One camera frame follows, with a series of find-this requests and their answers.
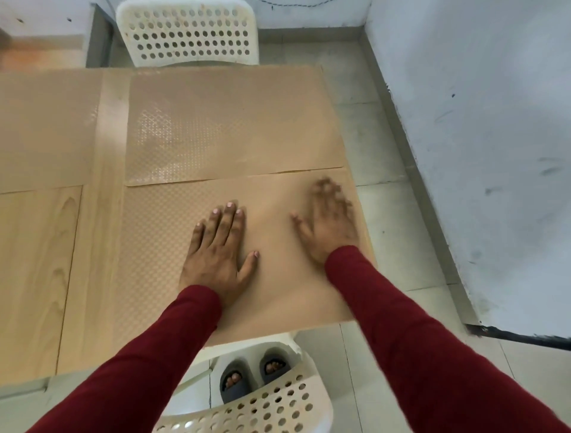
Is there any person's left hand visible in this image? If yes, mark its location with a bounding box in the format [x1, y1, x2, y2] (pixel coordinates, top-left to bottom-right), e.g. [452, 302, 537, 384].
[178, 201, 261, 309]

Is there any person's right hand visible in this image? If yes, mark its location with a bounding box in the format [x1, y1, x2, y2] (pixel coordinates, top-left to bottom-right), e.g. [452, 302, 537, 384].
[290, 177, 362, 268]

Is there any tan placemat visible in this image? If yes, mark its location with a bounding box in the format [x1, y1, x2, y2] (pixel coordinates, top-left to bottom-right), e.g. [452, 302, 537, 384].
[114, 168, 378, 349]
[0, 70, 103, 195]
[124, 64, 349, 187]

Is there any person's right forearm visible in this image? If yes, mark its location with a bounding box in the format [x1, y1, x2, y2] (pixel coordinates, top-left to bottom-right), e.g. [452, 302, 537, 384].
[324, 245, 571, 433]

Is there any person's left forearm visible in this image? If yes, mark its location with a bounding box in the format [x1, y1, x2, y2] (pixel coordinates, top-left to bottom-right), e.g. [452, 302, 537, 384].
[26, 285, 223, 433]

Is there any dark grey slipper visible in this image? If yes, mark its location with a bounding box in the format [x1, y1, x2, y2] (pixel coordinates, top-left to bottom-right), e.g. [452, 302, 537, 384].
[219, 359, 258, 404]
[259, 347, 294, 385]

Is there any light wooden table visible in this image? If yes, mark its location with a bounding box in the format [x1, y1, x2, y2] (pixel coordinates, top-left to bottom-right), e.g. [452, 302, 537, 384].
[0, 64, 378, 387]

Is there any white perforated plastic chair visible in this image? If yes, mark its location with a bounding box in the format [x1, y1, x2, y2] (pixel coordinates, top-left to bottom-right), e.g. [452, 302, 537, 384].
[151, 332, 334, 433]
[115, 0, 261, 68]

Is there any black door frame post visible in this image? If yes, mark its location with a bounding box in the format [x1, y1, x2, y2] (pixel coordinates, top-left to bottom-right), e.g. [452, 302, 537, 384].
[465, 324, 571, 352]

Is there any thin dark wall cable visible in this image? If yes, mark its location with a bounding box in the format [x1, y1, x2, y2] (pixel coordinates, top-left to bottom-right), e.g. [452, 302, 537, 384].
[261, 0, 331, 8]

